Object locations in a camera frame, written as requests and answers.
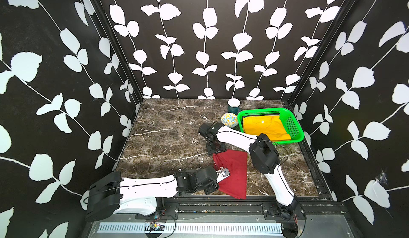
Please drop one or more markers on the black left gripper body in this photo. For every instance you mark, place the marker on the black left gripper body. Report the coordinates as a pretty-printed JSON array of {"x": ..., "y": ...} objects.
[{"x": 210, "y": 188}]

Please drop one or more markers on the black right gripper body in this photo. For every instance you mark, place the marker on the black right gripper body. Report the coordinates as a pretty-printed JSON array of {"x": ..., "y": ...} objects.
[{"x": 215, "y": 149}]

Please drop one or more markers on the red t-shirt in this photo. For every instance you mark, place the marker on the red t-shirt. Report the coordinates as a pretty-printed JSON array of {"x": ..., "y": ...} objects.
[{"x": 236, "y": 162}]

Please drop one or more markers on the yellow t-shirt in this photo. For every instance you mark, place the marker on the yellow t-shirt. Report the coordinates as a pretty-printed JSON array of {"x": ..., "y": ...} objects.
[{"x": 269, "y": 125}]

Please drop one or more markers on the green plastic laundry basket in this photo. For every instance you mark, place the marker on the green plastic laundry basket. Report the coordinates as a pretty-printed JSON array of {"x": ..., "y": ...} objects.
[{"x": 288, "y": 119}]

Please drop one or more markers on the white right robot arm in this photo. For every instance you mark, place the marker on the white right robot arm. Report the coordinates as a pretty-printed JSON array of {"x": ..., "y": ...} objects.
[{"x": 264, "y": 157}]

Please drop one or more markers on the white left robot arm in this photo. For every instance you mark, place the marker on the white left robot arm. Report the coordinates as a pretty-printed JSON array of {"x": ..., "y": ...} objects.
[{"x": 114, "y": 194}]

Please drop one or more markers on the patterned ceramic bowl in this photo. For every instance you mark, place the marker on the patterned ceramic bowl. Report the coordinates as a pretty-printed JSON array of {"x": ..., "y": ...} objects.
[{"x": 229, "y": 119}]

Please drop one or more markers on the green mug white inside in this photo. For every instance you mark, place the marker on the green mug white inside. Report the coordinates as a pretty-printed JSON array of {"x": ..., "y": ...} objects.
[{"x": 234, "y": 106}]

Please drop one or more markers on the small electronics board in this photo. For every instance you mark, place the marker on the small electronics board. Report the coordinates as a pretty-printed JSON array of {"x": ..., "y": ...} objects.
[{"x": 156, "y": 227}]

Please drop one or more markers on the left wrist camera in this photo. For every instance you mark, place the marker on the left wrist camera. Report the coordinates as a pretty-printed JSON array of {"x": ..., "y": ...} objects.
[{"x": 223, "y": 173}]

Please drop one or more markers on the white perforated cable tray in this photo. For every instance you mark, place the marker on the white perforated cable tray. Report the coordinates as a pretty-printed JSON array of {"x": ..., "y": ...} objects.
[{"x": 195, "y": 228}]

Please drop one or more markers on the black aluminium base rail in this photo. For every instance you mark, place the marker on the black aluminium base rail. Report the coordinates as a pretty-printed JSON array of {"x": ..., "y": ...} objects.
[{"x": 267, "y": 206}]

